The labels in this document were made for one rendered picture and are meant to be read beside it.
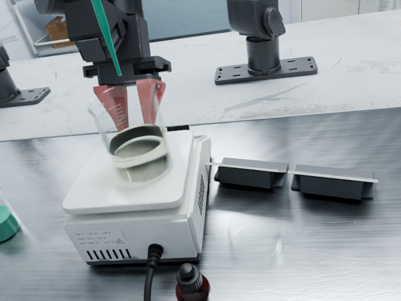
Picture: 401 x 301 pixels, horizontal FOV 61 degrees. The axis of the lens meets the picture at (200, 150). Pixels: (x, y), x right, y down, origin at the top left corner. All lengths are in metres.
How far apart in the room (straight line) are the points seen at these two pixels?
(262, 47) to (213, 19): 2.67
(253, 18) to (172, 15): 2.77
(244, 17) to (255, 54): 0.08
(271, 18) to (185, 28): 2.77
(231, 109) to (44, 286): 0.39
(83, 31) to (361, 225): 0.35
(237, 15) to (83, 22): 0.34
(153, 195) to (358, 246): 0.21
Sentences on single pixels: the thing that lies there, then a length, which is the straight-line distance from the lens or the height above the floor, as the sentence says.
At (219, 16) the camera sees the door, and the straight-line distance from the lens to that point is 3.33.
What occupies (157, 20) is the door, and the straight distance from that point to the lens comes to 3.42.
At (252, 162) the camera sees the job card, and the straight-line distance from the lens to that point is 0.47.
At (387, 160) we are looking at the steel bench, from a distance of 0.49.
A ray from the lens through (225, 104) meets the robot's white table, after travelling 0.62.
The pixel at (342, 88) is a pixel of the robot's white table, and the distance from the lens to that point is 0.65.
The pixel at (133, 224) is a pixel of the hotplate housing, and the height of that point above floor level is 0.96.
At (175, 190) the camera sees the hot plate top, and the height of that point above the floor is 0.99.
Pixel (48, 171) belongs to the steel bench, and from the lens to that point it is 0.59.
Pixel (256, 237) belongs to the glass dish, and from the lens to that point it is 0.38.
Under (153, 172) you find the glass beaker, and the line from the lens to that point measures 0.33.
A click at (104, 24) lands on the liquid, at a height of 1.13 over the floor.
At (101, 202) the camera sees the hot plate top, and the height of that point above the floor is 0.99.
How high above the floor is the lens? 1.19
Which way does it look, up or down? 35 degrees down
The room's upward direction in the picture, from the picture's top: 12 degrees counter-clockwise
